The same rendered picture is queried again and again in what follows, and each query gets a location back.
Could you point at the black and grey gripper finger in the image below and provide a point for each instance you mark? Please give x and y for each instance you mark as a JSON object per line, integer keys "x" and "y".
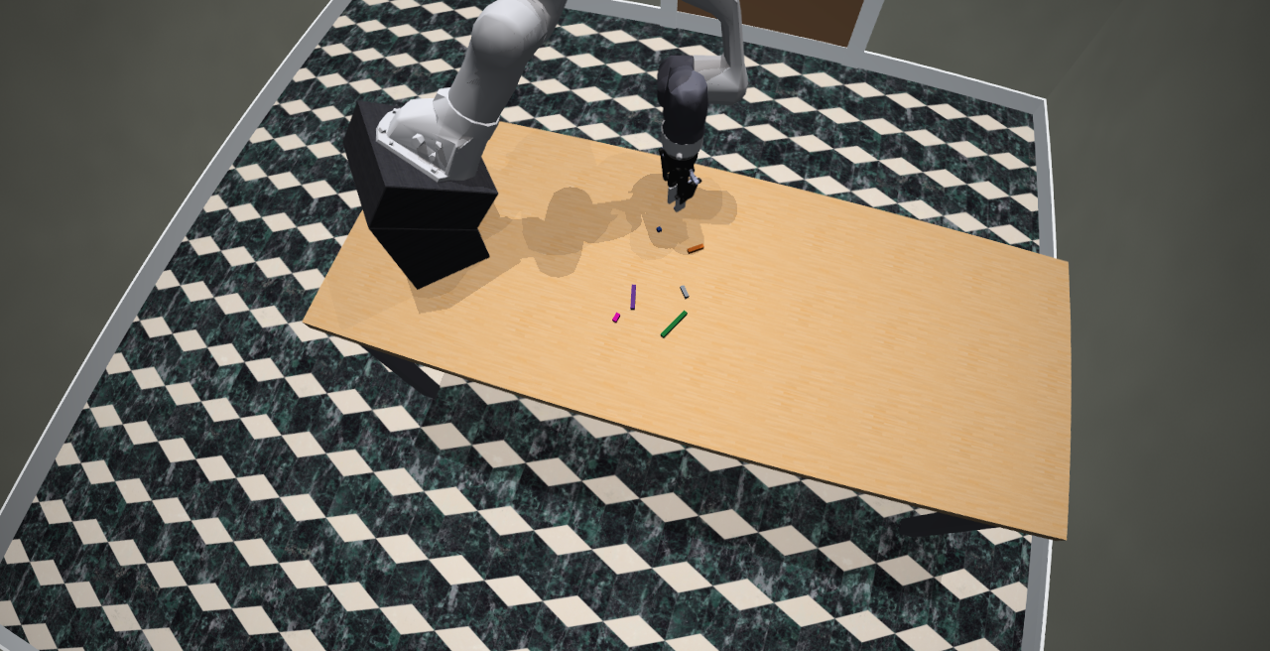
{"x": 685, "y": 188}
{"x": 669, "y": 175}

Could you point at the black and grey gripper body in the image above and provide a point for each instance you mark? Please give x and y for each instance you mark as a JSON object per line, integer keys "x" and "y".
{"x": 684, "y": 164}

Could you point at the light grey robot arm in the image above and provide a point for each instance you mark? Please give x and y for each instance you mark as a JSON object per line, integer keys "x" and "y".
{"x": 453, "y": 130}

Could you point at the green rod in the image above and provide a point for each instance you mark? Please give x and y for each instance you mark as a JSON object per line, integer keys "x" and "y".
{"x": 674, "y": 323}

